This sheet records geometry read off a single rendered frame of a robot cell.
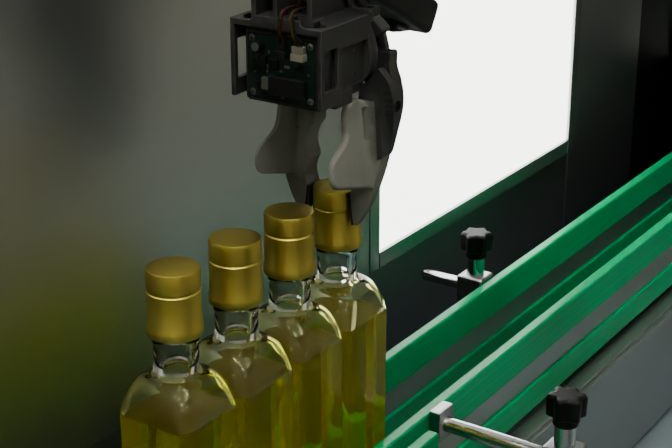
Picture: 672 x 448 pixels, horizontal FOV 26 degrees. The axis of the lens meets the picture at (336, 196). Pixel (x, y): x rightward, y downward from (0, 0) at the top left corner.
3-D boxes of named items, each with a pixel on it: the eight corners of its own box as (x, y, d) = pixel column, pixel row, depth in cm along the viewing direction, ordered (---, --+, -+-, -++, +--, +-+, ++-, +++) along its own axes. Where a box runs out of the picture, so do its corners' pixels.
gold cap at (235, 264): (230, 284, 96) (228, 222, 95) (274, 296, 94) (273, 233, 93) (197, 303, 93) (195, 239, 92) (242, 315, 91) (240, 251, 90)
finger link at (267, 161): (232, 218, 100) (247, 93, 96) (282, 192, 105) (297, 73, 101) (269, 233, 99) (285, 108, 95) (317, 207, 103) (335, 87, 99)
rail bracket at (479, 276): (432, 340, 143) (436, 213, 138) (494, 357, 139) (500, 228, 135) (411, 355, 140) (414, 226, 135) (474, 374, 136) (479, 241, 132)
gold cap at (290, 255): (283, 256, 100) (282, 197, 99) (326, 267, 99) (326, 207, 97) (252, 273, 98) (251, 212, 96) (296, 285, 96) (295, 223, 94)
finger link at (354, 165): (315, 245, 97) (297, 110, 94) (363, 218, 101) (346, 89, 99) (355, 248, 95) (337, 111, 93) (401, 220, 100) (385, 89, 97)
